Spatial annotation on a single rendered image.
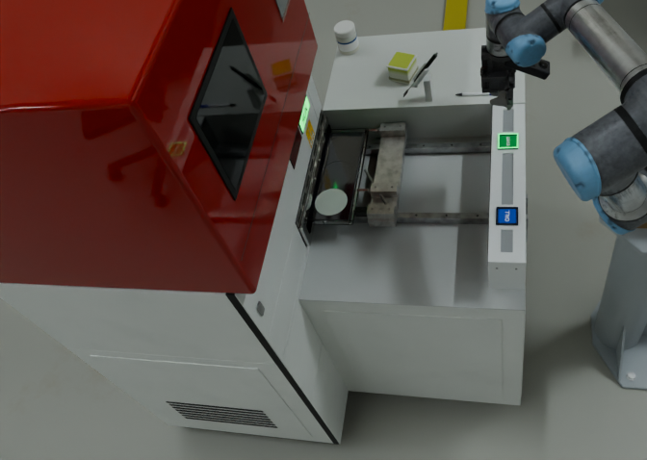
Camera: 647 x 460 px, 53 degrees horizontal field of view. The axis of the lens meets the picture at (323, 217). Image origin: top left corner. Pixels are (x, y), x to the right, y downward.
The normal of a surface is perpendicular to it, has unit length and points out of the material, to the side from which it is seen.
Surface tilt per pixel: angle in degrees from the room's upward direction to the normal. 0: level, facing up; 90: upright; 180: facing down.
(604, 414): 0
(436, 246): 0
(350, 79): 0
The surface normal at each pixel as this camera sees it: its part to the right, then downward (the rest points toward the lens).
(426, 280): -0.22, -0.57
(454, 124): -0.17, 0.82
